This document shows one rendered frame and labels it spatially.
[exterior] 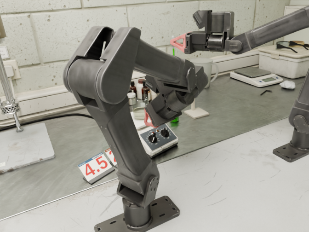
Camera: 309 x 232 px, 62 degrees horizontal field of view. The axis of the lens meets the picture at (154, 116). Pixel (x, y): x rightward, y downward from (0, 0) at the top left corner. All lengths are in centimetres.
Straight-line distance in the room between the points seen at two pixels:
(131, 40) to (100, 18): 94
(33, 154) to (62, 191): 24
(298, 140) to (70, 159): 75
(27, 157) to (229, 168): 67
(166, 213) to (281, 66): 131
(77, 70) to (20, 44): 89
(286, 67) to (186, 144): 98
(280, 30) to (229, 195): 49
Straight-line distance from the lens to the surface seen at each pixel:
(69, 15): 131
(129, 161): 50
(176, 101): 63
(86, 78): 40
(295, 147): 96
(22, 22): 129
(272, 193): 77
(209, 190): 74
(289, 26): 85
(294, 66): 171
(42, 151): 99
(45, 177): 87
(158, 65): 51
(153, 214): 66
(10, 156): 102
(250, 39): 87
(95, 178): 80
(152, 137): 85
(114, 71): 39
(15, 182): 90
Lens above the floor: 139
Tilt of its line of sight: 25 degrees down
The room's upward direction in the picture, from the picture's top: 3 degrees counter-clockwise
